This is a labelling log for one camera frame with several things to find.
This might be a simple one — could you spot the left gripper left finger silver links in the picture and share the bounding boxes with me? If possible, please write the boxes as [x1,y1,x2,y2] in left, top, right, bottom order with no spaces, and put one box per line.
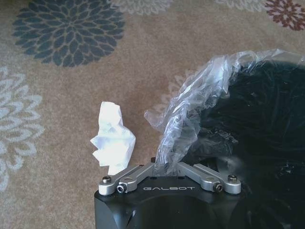
[98,156,167,196]

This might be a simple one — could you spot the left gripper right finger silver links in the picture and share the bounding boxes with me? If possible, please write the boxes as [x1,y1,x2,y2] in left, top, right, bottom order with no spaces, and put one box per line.
[166,161,242,195]

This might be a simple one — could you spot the black mesh trash bin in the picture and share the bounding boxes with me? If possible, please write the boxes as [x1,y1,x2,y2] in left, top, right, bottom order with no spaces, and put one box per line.
[164,54,305,229]

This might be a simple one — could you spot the clear plastic bin liner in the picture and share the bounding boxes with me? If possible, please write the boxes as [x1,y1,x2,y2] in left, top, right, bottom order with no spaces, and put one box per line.
[143,48,305,177]

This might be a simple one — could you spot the crumpled white paper tissue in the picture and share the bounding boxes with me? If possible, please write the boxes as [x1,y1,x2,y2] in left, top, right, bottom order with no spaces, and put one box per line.
[90,101,137,176]

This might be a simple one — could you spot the beige floral patterned carpet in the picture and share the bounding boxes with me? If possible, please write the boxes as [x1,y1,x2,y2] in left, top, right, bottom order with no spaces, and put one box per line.
[0,0,305,229]

